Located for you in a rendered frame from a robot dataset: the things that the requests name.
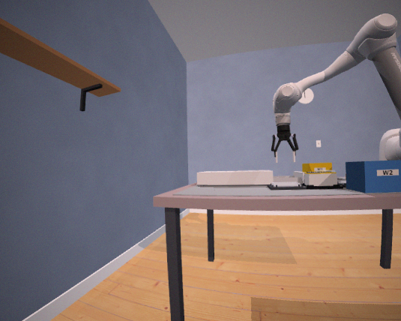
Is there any grey flat work mat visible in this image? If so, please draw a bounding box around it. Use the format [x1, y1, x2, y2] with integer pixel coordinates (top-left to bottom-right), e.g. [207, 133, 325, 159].
[173, 185, 401, 197]

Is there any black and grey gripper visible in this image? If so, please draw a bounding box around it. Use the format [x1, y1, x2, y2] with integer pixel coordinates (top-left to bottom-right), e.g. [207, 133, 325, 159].
[271, 124, 299, 163]

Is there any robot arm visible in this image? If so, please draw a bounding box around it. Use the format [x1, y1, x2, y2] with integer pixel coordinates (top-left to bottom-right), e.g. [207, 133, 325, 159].
[273, 13, 401, 161]

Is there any blue open-top bin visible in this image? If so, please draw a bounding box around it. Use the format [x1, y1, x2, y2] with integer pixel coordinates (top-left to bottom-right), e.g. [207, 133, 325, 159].
[346, 160, 401, 193]

